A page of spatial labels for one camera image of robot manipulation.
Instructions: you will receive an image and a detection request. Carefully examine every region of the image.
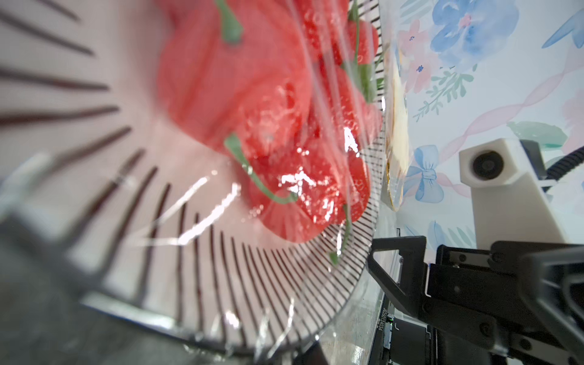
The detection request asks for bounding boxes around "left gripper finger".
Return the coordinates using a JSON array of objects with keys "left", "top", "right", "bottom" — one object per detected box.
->
[{"left": 1, "top": 150, "right": 105, "bottom": 292}]

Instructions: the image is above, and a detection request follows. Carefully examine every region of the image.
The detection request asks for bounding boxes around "red strawberries pile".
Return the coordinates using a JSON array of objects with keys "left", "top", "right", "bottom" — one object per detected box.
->
[{"left": 157, "top": 1, "right": 382, "bottom": 243}]

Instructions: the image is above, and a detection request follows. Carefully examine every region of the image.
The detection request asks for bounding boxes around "dark blue yellow-rimmed plate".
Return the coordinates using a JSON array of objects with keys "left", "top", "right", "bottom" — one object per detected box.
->
[{"left": 384, "top": 46, "right": 411, "bottom": 212}]

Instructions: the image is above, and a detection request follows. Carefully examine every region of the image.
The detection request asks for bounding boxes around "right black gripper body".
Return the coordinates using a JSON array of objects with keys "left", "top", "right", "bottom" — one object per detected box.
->
[{"left": 388, "top": 241, "right": 583, "bottom": 364}]

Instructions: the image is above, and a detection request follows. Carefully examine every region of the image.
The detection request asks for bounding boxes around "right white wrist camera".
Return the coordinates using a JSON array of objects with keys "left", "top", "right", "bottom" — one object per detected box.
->
[{"left": 459, "top": 138, "right": 568, "bottom": 250}]

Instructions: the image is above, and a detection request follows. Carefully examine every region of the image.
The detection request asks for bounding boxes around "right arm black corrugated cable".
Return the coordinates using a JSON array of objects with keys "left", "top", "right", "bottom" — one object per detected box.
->
[{"left": 542, "top": 144, "right": 584, "bottom": 193}]

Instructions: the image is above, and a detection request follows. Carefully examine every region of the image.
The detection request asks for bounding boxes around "glass bowl with striped rim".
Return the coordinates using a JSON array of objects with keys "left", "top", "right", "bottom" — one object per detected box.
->
[{"left": 0, "top": 0, "right": 389, "bottom": 361}]

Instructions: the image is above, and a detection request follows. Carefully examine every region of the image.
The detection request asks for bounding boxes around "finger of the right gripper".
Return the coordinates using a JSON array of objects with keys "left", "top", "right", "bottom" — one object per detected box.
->
[
  {"left": 518, "top": 246, "right": 583, "bottom": 360},
  {"left": 367, "top": 236, "right": 430, "bottom": 319}
]

